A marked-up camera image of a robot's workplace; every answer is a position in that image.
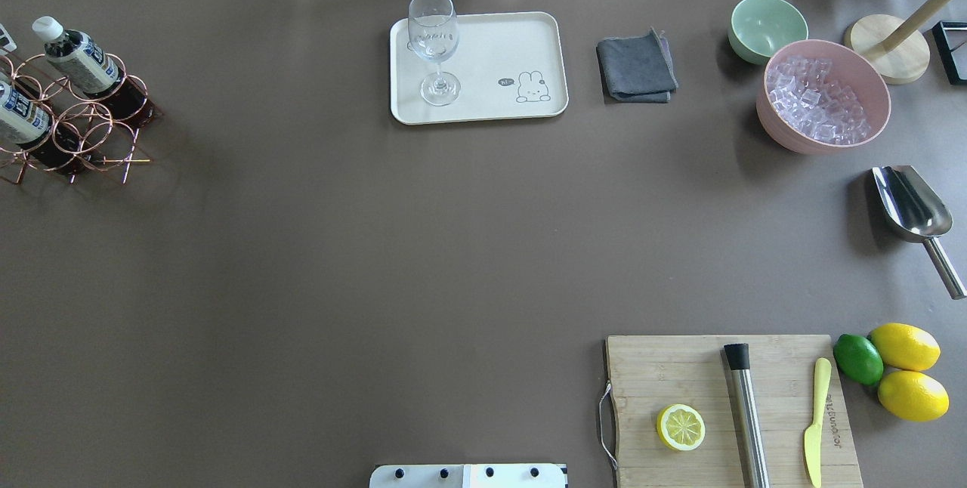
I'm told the cream rabbit tray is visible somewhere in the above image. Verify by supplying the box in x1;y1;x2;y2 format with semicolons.
389;11;569;125

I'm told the wooden mug tree stand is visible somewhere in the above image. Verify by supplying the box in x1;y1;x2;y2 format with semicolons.
844;0;950;85

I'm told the copper wire bottle basket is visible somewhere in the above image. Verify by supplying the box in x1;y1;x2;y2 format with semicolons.
2;52;163;185

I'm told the upper yellow lemon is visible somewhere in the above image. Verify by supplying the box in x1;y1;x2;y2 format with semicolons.
868;323;941;372

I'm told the bamboo cutting board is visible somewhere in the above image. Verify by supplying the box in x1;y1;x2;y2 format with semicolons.
607;335;833;487

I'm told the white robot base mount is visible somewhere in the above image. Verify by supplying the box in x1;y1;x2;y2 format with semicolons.
369;462;569;487

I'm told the grey folded cloth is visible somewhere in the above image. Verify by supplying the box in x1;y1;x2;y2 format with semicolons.
595;29;679;103

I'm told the clear wine glass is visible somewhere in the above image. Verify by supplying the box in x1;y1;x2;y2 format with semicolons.
407;0;462;107

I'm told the tea bottle white cap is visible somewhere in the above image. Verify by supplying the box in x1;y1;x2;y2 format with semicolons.
32;16;157;128

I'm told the metal ice scoop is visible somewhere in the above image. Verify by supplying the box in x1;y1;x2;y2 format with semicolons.
870;165;965;300

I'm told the steel muddler black tip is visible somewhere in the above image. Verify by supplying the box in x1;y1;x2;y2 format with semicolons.
723;343;771;487

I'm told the yellow lemon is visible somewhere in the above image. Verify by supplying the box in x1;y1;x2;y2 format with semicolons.
868;323;941;372
877;370;950;422

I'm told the yellow plastic knife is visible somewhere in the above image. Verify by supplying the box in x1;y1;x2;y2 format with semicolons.
802;357;832;487

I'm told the black frame object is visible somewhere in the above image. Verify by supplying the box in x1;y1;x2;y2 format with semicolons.
931;20;966;86

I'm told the half lemon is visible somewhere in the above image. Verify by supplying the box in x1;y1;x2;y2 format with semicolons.
656;404;706;452

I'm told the lower yellow lemon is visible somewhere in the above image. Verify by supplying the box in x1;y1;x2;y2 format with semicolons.
877;370;950;422

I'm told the pink bowl with ice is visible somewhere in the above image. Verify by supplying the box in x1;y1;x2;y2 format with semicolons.
756;39;891;154

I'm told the green bowl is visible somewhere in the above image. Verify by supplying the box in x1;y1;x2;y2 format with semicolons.
728;0;809;65

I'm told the green lime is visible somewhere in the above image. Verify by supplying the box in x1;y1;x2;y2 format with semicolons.
833;334;885;386

